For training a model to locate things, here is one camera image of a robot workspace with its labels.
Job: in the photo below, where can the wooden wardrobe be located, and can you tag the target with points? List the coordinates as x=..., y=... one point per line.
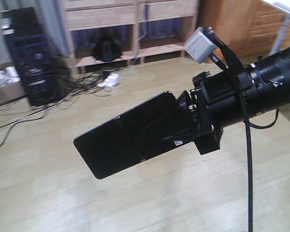
x=247, y=27

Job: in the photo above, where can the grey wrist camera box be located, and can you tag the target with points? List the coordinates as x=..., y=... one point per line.
x=199, y=46

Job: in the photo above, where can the white table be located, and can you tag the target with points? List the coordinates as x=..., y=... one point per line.
x=284, y=7

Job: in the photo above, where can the wooden shelf unit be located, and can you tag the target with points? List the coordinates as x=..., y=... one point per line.
x=141, y=28

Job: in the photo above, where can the white power adapter on floor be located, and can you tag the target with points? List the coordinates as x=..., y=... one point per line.
x=110, y=81

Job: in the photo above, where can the black bag on shelf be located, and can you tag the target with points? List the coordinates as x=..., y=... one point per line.
x=106, y=49

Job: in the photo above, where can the black computer tower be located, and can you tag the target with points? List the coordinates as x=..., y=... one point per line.
x=30, y=53

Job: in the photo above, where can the black smartphone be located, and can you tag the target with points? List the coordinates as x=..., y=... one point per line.
x=149, y=129

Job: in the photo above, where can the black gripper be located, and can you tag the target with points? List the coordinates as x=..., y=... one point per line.
x=215, y=102

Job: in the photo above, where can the cardboard box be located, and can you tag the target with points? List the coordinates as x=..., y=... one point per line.
x=11, y=88

